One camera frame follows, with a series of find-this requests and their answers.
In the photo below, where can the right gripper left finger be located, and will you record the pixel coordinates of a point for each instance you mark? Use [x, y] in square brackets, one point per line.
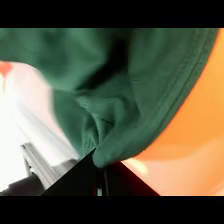
[78, 180]

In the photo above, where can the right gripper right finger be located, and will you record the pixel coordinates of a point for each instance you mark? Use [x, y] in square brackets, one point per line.
[128, 181]

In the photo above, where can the green T-shirt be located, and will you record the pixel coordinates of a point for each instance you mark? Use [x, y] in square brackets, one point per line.
[133, 83]

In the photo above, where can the silver frame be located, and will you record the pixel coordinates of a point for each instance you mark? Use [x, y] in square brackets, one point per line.
[40, 165]

